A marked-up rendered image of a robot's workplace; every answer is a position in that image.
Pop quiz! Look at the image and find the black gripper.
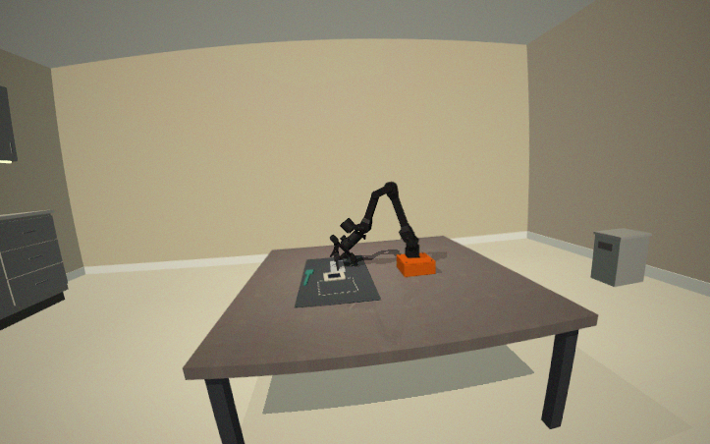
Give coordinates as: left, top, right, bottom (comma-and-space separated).
330, 235, 357, 263

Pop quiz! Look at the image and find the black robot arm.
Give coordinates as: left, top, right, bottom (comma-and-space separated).
340, 182, 420, 258

